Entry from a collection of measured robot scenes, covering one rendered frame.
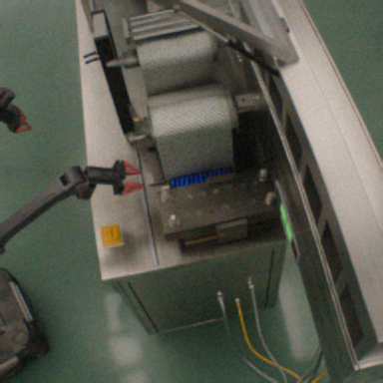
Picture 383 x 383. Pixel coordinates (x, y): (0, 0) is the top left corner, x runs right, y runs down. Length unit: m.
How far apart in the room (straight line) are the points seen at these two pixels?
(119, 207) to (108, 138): 0.33
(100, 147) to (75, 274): 0.99
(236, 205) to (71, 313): 1.36
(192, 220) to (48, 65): 2.40
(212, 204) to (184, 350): 1.08
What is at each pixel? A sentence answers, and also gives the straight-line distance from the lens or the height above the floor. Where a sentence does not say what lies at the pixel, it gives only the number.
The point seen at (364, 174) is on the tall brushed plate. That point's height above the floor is 1.44.
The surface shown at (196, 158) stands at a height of 1.12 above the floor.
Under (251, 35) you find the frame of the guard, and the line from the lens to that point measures 1.19.
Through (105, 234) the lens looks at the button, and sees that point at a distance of 1.90.
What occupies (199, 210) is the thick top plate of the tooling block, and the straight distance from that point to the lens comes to 1.76.
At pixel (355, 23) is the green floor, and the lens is 3.97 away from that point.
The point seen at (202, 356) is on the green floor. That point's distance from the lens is 2.65.
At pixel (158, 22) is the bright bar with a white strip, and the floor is 1.45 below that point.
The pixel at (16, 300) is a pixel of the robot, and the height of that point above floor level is 0.24.
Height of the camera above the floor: 2.58
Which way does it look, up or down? 60 degrees down
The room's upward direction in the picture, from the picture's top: 11 degrees counter-clockwise
